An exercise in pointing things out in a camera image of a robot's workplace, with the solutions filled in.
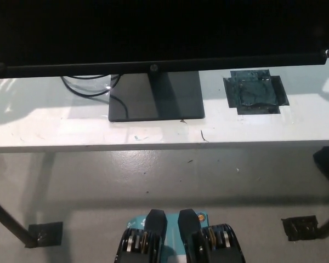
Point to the black HP computer monitor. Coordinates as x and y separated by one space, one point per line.
159 33

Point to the black robot body teal tops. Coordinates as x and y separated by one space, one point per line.
153 241

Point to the black tape patch on table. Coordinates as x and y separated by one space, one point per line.
253 91

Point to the dark bulky object under table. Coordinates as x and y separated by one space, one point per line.
327 167

